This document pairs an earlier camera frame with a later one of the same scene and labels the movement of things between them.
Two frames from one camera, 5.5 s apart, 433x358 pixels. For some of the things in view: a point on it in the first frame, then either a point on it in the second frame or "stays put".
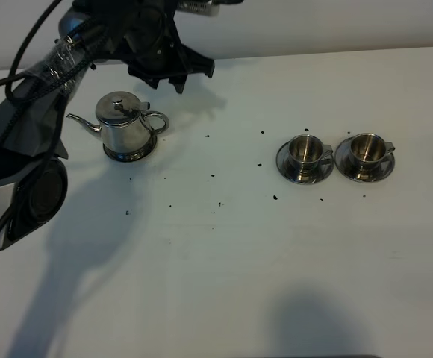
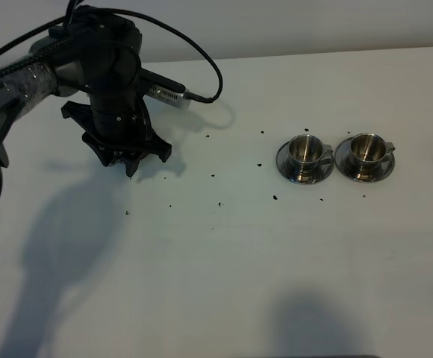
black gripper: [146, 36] to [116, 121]
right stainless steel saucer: [344, 165] stays put
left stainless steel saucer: [324, 168] stays put
